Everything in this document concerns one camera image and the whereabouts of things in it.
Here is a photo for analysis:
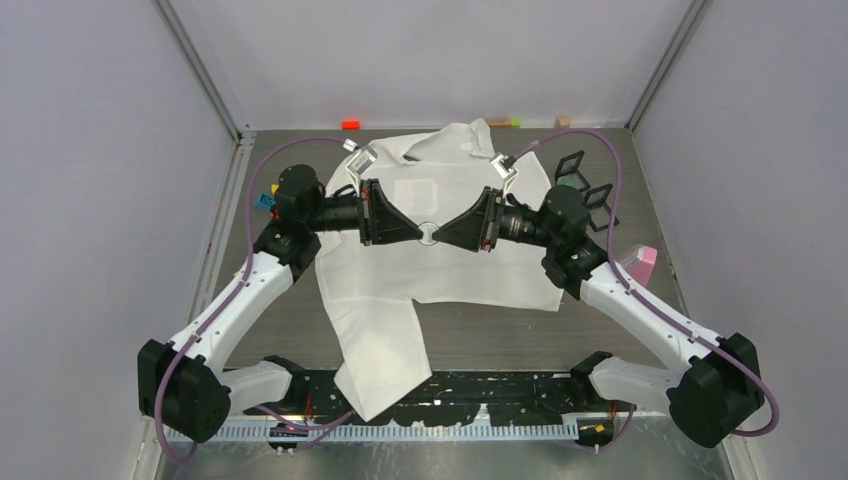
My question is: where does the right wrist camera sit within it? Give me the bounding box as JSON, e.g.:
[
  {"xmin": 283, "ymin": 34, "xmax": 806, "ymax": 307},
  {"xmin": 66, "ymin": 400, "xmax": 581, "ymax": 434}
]
[{"xmin": 490, "ymin": 153, "xmax": 519, "ymax": 197}]

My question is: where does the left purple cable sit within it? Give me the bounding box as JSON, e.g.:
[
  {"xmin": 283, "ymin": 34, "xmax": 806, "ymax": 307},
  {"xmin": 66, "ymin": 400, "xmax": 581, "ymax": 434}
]
[{"xmin": 153, "ymin": 137, "xmax": 356, "ymax": 465}]

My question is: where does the pink stand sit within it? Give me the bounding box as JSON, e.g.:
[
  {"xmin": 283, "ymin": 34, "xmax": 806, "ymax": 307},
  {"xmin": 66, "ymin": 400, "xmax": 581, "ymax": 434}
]
[{"xmin": 619, "ymin": 245, "xmax": 658, "ymax": 287}]

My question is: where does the black display frame with brooch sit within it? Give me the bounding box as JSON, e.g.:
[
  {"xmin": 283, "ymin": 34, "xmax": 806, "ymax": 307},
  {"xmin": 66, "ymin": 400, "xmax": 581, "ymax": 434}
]
[{"xmin": 554, "ymin": 150, "xmax": 590, "ymax": 192}]

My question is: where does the purple cable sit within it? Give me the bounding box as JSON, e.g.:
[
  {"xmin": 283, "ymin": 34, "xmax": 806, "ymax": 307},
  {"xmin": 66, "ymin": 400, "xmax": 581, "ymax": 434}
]
[
  {"xmin": 513, "ymin": 128, "xmax": 781, "ymax": 453},
  {"xmin": 153, "ymin": 137, "xmax": 356, "ymax": 465}
]

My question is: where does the toy brick pile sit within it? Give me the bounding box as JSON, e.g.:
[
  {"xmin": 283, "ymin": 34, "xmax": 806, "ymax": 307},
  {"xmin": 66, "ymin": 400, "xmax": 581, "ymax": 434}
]
[{"xmin": 254, "ymin": 184, "xmax": 279, "ymax": 212}]

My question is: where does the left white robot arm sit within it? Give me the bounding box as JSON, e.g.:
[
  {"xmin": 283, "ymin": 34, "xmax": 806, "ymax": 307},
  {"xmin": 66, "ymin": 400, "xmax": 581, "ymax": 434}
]
[{"xmin": 137, "ymin": 164, "xmax": 424, "ymax": 443}]

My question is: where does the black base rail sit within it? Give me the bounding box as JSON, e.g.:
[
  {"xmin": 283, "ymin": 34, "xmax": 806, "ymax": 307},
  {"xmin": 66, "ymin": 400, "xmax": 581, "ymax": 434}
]
[{"xmin": 241, "ymin": 368, "xmax": 637, "ymax": 429}]

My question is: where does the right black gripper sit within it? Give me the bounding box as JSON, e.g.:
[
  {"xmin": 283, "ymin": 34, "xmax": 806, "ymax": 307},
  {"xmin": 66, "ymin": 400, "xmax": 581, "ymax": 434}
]
[{"xmin": 433, "ymin": 187, "xmax": 560, "ymax": 253}]

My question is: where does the white shirt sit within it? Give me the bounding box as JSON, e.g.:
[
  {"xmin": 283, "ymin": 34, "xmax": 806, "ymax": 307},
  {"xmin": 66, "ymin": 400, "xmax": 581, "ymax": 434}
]
[{"xmin": 314, "ymin": 119, "xmax": 562, "ymax": 421}]

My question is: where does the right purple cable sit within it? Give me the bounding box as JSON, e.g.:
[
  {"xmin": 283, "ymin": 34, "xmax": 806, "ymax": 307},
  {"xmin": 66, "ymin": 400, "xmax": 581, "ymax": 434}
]
[{"xmin": 513, "ymin": 128, "xmax": 781, "ymax": 453}]

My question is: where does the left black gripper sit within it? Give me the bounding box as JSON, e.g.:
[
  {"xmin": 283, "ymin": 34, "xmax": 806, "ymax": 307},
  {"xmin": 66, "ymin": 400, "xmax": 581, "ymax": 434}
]
[{"xmin": 306, "ymin": 179, "xmax": 422, "ymax": 247}]

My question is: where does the wooden block with green end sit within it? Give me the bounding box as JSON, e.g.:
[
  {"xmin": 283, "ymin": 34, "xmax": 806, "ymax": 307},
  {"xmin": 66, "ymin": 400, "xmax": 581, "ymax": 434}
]
[{"xmin": 485, "ymin": 117, "xmax": 522, "ymax": 129}]

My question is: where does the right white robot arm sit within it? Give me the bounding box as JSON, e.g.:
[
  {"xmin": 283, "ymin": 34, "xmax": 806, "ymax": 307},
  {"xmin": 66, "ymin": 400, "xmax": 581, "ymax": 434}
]
[{"xmin": 432, "ymin": 186, "xmax": 771, "ymax": 448}]

